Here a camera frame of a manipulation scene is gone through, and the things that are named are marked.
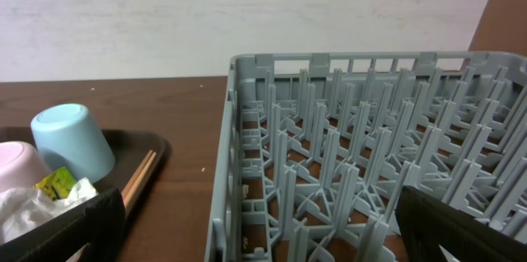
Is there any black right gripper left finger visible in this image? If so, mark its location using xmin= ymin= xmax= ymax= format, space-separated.
xmin=1 ymin=189 xmax=125 ymax=261

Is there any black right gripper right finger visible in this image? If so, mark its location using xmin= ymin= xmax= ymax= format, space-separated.
xmin=395 ymin=185 xmax=526 ymax=261

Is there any grey dishwasher rack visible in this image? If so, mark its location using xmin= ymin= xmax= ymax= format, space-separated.
xmin=204 ymin=52 xmax=526 ymax=261

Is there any wooden chopstick inner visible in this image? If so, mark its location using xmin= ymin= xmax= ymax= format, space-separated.
xmin=121 ymin=150 xmax=156 ymax=203

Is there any wooden chopstick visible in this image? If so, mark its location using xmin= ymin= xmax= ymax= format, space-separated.
xmin=124 ymin=155 xmax=156 ymax=215
xmin=121 ymin=150 xmax=156 ymax=203

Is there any green snack wrapper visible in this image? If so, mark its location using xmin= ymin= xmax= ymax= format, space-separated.
xmin=34 ymin=167 xmax=77 ymax=200

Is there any wooden chopstick outer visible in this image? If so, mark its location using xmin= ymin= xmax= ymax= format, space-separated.
xmin=124 ymin=155 xmax=156 ymax=215

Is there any dark brown serving tray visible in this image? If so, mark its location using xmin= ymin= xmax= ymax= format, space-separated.
xmin=1 ymin=127 xmax=168 ymax=209

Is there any crumpled white tissue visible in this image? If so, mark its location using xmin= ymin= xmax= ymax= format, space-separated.
xmin=1 ymin=178 xmax=98 ymax=244

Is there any light blue plastic cup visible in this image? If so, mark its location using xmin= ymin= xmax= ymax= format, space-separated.
xmin=30 ymin=103 xmax=116 ymax=183

